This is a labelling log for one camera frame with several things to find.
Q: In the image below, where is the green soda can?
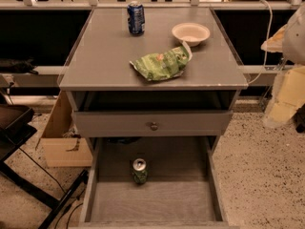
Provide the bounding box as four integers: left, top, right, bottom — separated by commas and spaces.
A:
132, 158, 148, 184

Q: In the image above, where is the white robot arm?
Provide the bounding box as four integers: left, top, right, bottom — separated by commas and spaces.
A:
261, 5, 305, 128

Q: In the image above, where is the round metal drawer knob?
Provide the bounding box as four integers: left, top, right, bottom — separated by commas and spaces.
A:
151, 122, 158, 131

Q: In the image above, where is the grey drawer cabinet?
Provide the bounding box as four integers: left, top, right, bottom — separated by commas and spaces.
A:
60, 8, 247, 144

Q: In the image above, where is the closed grey top drawer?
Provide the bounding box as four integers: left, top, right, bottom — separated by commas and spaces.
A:
71, 111, 233, 137

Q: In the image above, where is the open grey middle drawer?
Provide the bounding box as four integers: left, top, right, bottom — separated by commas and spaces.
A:
69, 136, 239, 229

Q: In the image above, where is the blue soda can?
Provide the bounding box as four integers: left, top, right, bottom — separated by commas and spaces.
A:
127, 1, 145, 35

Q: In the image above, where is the green chip bag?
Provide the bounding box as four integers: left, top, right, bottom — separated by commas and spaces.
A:
130, 42, 193, 81

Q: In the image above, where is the white paper bowl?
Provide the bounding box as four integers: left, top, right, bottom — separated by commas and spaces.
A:
172, 23, 211, 47

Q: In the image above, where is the cardboard box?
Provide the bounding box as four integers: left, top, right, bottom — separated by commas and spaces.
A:
40, 92, 92, 167

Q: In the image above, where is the black chair base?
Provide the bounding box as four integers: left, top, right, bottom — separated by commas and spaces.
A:
0, 106, 85, 229

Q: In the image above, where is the black floor cable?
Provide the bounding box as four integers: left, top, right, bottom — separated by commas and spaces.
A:
18, 147, 84, 229

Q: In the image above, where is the white cable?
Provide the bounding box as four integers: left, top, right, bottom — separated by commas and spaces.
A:
247, 0, 275, 85

